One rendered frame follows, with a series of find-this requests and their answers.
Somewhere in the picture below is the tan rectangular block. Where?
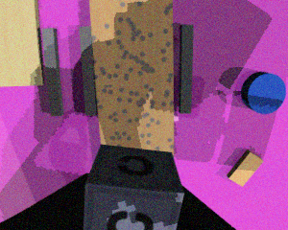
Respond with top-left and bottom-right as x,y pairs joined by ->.
228,149 -> 263,187

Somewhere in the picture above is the dark grey cube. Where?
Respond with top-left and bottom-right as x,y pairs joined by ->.
83,145 -> 185,230

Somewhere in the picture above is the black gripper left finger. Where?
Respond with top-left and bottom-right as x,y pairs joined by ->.
0,172 -> 89,230

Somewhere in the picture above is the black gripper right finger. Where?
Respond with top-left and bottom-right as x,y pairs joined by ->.
176,185 -> 236,230

